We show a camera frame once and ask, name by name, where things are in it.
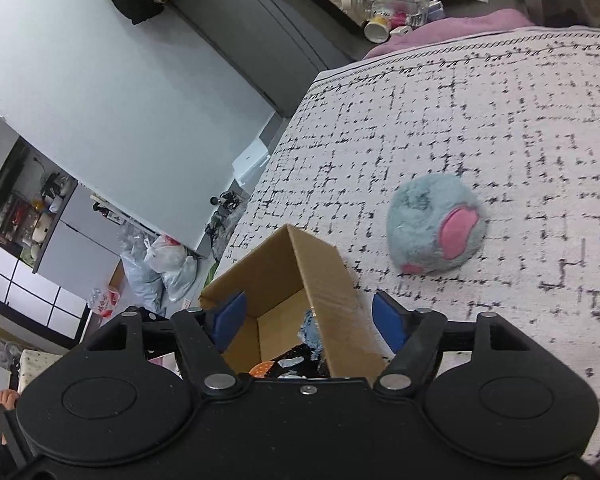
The white black patterned blanket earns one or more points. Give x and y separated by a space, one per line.
480 110

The blue octopus plush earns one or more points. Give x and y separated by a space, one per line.
310 327

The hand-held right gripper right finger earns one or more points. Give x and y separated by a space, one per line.
387 320

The person's left hand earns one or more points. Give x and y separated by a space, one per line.
6 399

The brown cardboard box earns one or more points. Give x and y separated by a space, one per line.
325 300

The paper cup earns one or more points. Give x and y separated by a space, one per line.
377 29

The pink bedsheet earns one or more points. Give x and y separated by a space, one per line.
470 25

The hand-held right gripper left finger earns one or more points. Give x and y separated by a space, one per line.
230 317

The white wall cabinet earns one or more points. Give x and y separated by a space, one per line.
80 240

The black spray bottle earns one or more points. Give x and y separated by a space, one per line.
105 210

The pink snack packet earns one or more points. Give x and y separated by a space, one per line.
105 301

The clear bag of black items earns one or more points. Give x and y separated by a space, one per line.
295 367

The white flat box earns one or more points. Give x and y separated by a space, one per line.
250 160

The grey-blue plastic bag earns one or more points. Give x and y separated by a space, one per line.
137 275

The shelf clutter of kitchenware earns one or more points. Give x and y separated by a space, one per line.
30 215

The white plastic bag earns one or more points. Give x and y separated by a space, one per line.
172 265

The cream dotted pillow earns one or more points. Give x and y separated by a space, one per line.
37 365

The fluffy blue pink plush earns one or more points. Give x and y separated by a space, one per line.
420 220

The grey door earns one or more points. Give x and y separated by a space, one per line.
260 35

